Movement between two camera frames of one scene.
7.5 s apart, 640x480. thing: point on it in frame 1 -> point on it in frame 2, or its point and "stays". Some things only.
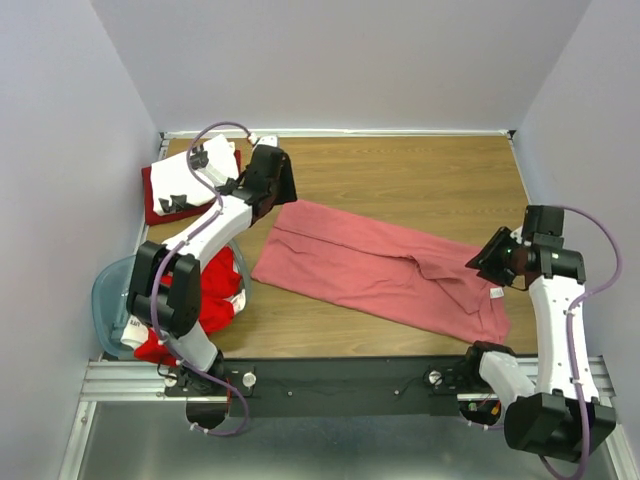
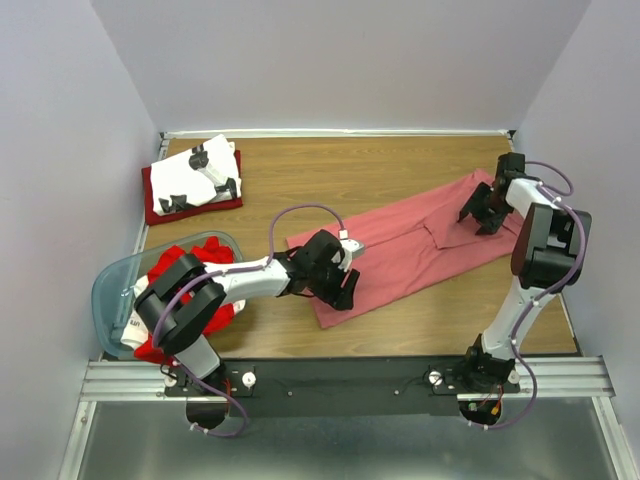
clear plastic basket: (110, 295) stays
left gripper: (288, 193) -> (339, 298)
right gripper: (486, 256) -> (472, 205)
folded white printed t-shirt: (174, 187) stays
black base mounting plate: (323, 387) stays
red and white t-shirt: (222, 297) stays
